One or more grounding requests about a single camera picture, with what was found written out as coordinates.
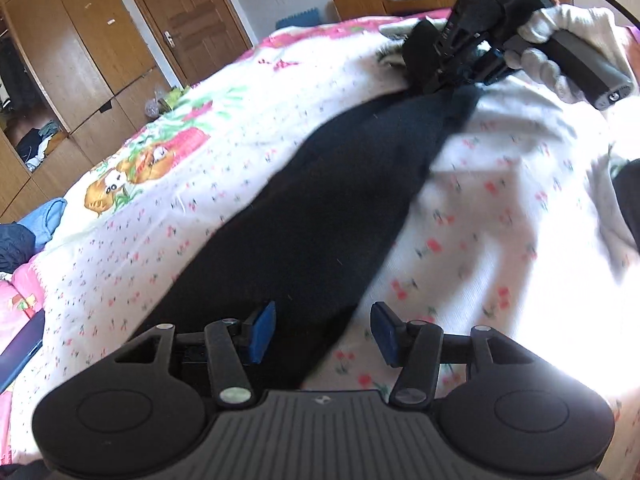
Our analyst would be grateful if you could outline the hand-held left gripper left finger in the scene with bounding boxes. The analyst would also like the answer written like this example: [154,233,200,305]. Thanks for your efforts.
[114,301,277,408]

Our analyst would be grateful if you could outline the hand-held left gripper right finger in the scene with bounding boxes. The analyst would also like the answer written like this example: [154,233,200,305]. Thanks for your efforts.
[370,301,538,409]

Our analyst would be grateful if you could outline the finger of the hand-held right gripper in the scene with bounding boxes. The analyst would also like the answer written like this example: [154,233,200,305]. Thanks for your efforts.
[467,46,518,86]
[425,35,483,94]

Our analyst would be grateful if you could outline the black pants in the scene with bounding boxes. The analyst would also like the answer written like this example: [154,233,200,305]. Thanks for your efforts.
[135,19,482,392]

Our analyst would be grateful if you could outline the person's right hand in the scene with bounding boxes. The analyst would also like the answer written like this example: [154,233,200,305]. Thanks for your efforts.
[504,4,632,104]

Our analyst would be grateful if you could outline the grey striped cloth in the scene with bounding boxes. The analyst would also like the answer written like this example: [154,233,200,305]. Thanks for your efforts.
[376,20,451,68]

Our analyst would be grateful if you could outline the white printed bed sheet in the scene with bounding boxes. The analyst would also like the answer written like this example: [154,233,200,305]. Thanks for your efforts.
[9,14,640,467]

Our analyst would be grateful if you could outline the blue foam mat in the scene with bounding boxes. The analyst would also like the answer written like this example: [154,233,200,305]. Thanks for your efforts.
[274,7,321,31]

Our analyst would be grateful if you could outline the dark cloth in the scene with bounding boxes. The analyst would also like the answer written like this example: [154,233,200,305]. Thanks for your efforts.
[612,157,640,252]

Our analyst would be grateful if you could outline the light blue cloth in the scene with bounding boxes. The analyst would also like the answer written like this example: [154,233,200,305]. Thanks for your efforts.
[16,197,69,252]

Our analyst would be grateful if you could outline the clear plastic bag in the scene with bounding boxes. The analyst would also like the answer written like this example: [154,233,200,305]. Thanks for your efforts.
[144,86,190,117]

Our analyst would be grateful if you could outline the wooden door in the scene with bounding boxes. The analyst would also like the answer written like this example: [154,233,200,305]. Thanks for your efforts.
[117,0,254,87]

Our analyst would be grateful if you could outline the pile of clothes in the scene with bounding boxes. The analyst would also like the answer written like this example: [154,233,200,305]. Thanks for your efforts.
[14,119,70,172]

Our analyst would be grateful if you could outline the wooden wardrobe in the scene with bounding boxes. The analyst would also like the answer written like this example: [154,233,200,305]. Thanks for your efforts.
[0,0,172,222]

